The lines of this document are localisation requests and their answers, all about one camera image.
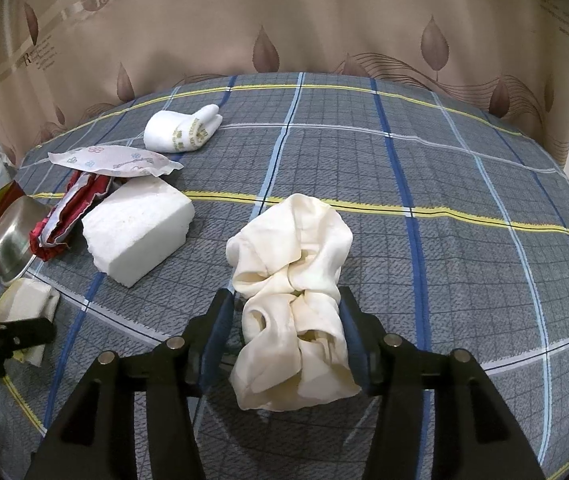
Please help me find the white foam block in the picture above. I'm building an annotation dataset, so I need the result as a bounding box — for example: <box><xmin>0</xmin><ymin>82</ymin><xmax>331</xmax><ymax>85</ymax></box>
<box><xmin>82</xmin><ymin>176</ymin><xmax>196</xmax><ymax>288</ymax></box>

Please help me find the stainless steel bowl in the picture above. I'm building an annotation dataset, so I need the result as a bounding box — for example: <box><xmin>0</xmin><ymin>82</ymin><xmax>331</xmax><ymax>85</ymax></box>
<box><xmin>0</xmin><ymin>195</ymin><xmax>52</xmax><ymax>281</ymax></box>

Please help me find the cream silk scarf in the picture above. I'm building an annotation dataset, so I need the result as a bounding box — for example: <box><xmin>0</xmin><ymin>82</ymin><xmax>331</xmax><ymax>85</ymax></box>
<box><xmin>225</xmin><ymin>193</ymin><xmax>362</xmax><ymax>413</ymax></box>

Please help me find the red patterned cloth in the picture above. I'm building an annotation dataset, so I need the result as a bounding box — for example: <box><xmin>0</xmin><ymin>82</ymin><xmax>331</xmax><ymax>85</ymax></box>
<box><xmin>28</xmin><ymin>170</ymin><xmax>115</xmax><ymax>261</ymax></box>

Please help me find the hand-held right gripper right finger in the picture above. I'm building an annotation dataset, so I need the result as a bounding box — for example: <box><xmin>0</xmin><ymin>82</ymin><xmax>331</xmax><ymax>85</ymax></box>
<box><xmin>337</xmin><ymin>286</ymin><xmax>547</xmax><ymax>480</ymax></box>

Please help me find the white towel gold print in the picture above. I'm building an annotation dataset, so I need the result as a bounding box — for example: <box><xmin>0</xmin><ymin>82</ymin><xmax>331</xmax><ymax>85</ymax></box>
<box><xmin>143</xmin><ymin>103</ymin><xmax>224</xmax><ymax>155</ymax></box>

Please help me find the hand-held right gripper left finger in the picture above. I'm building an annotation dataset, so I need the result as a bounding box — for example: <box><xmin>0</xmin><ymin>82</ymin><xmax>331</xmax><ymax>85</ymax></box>
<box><xmin>24</xmin><ymin>287</ymin><xmax>238</xmax><ymax>480</ymax></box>

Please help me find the white floral print packet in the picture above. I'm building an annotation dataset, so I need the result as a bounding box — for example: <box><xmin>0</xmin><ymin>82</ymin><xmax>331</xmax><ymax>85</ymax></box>
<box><xmin>48</xmin><ymin>145</ymin><xmax>185</xmax><ymax>178</ymax></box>

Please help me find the beige leaf print curtain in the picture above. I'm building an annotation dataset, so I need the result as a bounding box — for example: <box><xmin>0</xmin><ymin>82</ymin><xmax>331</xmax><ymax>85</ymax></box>
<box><xmin>0</xmin><ymin>0</ymin><xmax>569</xmax><ymax>171</ymax></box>

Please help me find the white towel yellow trim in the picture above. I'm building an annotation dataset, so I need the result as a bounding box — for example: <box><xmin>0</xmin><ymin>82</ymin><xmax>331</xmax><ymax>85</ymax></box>
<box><xmin>0</xmin><ymin>277</ymin><xmax>61</xmax><ymax>367</ymax></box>

